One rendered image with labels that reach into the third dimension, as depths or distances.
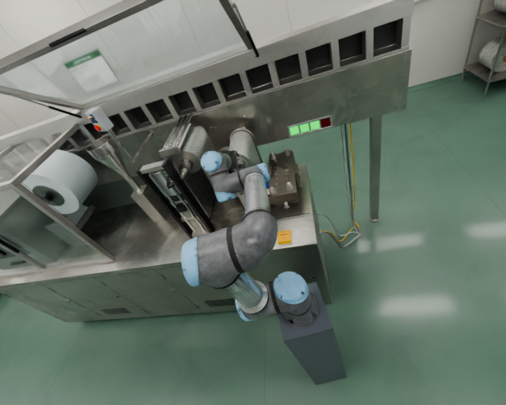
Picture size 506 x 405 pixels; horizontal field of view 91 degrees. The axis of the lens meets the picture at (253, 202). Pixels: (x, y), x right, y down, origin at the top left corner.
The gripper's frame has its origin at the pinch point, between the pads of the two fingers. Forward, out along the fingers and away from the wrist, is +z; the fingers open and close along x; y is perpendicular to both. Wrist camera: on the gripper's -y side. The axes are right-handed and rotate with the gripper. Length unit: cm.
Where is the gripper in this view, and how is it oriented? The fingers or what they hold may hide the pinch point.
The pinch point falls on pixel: (238, 168)
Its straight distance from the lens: 126.2
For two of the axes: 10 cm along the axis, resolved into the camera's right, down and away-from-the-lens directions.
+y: -2.0, -9.8, -0.6
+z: 2.4, -1.1, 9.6
